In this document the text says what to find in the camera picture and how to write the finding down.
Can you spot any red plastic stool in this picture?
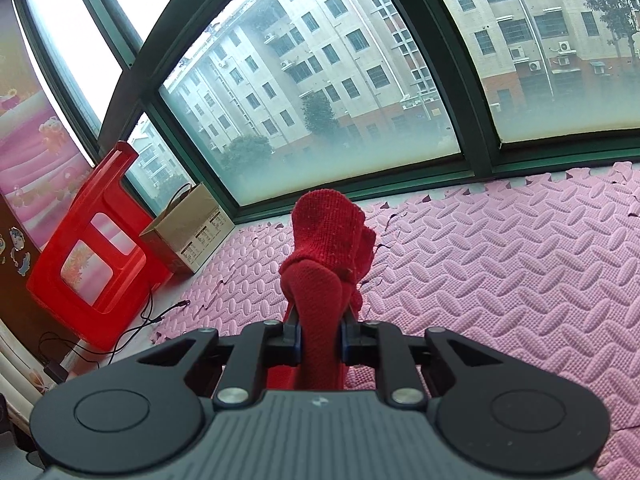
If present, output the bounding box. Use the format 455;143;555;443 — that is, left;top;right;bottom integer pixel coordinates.
27;141;171;351

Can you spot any pink foam floor mat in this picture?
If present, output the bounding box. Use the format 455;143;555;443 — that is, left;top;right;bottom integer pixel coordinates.
151;162;639;479

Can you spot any black charging cable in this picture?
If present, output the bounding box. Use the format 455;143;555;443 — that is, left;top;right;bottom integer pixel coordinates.
38;299;192;376

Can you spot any red knitted sweater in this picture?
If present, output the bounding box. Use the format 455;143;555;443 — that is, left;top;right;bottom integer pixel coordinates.
267;188;376;390

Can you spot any brown cardboard box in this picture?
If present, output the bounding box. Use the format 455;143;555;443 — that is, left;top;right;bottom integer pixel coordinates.
140;183;234;275

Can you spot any beige patterned curtain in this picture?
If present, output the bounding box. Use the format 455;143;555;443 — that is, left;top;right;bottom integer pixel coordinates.
0;321;55;434

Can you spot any green window frame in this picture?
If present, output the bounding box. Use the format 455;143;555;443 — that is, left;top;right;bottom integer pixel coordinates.
11;0;639;221

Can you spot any brown wooden cabinet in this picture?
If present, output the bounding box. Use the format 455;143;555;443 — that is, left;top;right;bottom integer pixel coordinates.
1;197;78;364

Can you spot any black power adapter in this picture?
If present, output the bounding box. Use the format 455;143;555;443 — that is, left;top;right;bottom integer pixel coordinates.
43;361;68;385

